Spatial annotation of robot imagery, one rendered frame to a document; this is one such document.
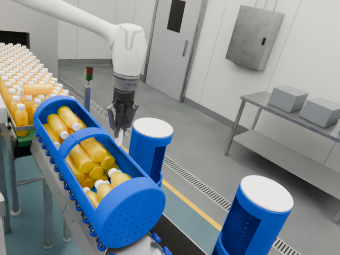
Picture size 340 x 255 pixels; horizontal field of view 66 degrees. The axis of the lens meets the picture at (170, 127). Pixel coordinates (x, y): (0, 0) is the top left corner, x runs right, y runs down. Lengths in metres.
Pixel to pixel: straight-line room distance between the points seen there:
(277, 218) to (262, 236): 0.13
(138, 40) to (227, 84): 3.87
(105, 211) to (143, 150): 0.86
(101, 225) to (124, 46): 0.59
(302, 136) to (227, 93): 1.39
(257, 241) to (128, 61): 1.13
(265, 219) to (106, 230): 0.80
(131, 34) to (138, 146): 1.02
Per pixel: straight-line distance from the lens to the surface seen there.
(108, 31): 1.03
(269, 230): 1.51
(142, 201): 0.99
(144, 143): 1.71
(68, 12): 0.98
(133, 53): 0.86
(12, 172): 2.34
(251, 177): 1.57
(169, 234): 2.29
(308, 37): 4.14
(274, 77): 4.29
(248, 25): 4.26
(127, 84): 0.89
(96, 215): 0.99
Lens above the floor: 1.84
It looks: 26 degrees down
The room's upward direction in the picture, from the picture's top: 13 degrees clockwise
